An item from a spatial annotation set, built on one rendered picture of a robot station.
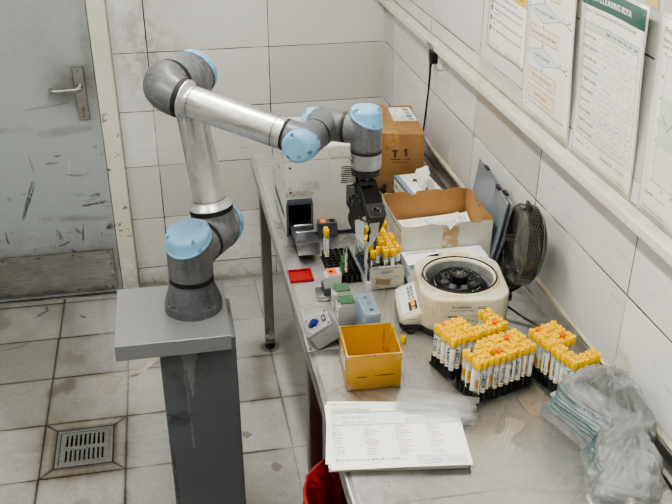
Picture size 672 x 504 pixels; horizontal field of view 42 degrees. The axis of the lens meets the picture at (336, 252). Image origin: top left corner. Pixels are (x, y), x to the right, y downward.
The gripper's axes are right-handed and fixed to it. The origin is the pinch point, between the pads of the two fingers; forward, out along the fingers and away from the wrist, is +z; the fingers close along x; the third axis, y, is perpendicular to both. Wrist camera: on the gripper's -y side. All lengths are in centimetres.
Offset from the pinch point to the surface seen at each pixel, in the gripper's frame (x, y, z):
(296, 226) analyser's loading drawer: 8, 51, 18
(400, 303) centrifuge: -11.3, 5.1, 21.5
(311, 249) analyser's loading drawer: 5.8, 40.4, 21.4
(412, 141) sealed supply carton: -42, 92, 10
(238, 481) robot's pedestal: 35, 5, 75
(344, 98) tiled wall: -40, 188, 25
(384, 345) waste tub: -1.8, -12.8, 21.8
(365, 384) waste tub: 6.2, -24.8, 23.6
